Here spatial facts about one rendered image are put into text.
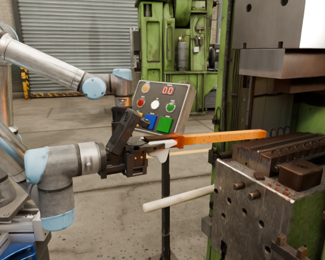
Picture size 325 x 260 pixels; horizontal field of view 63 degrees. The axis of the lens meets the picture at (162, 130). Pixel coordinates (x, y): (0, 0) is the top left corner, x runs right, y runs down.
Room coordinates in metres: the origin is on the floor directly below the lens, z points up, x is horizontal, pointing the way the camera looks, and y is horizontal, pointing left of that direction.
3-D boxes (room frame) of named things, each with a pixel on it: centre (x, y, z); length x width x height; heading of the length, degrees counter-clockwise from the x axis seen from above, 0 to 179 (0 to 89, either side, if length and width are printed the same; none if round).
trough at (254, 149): (1.04, -0.54, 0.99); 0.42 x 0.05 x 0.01; 117
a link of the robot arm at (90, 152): (0.57, 0.17, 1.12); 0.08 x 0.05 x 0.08; 27
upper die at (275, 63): (1.06, -0.53, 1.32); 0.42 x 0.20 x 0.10; 117
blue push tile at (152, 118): (1.32, 0.07, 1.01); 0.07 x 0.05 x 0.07; 52
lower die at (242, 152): (1.06, -0.53, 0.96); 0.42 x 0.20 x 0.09; 117
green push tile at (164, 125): (1.26, -0.01, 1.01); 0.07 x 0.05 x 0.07; 52
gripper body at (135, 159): (0.61, 0.10, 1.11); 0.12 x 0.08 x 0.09; 117
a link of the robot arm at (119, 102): (1.09, 0.16, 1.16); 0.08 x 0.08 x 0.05
